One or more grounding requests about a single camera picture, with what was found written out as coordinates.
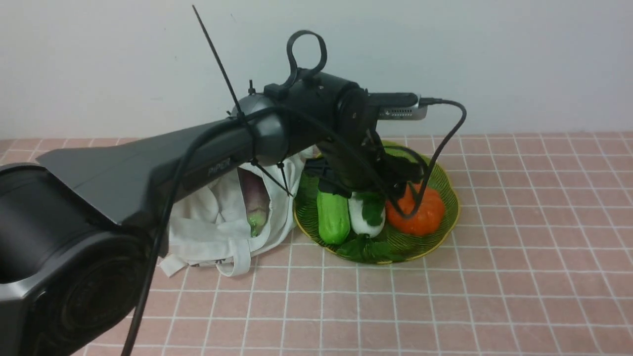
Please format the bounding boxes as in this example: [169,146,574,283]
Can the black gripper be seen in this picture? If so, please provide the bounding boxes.
[303,130,427,198]

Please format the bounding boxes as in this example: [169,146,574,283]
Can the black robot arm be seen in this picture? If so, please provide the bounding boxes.
[0,70,421,356]

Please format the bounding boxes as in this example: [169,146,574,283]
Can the white cloth tote bag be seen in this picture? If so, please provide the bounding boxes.
[159,148,314,277]

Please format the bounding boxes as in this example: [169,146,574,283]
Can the white toy radish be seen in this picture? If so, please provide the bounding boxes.
[348,192,386,238]

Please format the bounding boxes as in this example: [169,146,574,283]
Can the green toy cucumber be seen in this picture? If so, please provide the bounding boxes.
[316,191,351,245]

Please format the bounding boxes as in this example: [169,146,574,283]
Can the orange toy pumpkin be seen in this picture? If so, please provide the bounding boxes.
[386,187,445,236]

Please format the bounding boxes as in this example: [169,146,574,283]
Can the green glass leaf plate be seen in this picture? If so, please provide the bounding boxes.
[294,164,461,265]

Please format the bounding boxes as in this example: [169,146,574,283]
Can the black zip tie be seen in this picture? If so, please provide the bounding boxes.
[191,4,292,197]

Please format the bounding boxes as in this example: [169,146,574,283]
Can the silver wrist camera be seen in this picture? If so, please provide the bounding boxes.
[368,92,428,120]

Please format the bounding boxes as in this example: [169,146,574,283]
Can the black cable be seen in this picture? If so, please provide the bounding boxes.
[120,30,467,356]

